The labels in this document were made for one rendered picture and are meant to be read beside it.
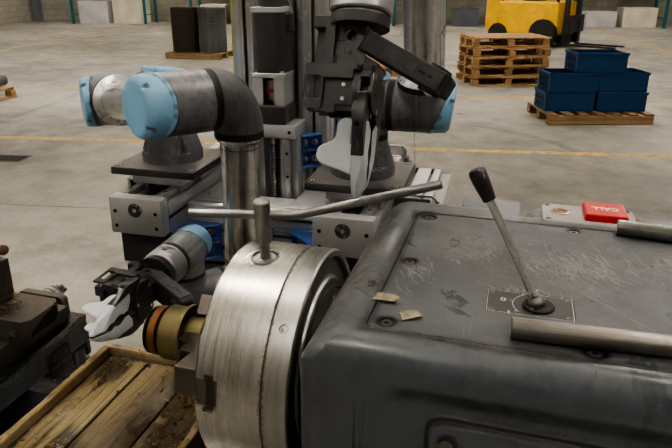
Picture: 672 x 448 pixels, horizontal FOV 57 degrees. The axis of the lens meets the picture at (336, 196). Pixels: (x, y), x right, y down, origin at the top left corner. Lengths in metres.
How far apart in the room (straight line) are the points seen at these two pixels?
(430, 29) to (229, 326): 0.75
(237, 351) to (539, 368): 0.36
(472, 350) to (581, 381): 0.10
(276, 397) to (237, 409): 0.06
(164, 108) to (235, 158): 0.19
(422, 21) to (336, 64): 0.58
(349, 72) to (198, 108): 0.47
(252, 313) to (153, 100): 0.46
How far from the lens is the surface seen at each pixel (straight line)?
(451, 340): 0.65
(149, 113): 1.11
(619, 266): 0.87
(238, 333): 0.81
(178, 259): 1.19
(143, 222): 1.52
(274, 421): 0.81
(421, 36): 1.30
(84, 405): 1.24
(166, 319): 0.98
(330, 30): 0.75
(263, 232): 0.84
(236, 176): 1.23
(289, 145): 1.56
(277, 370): 0.79
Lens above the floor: 1.60
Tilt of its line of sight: 19 degrees down
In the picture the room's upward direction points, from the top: straight up
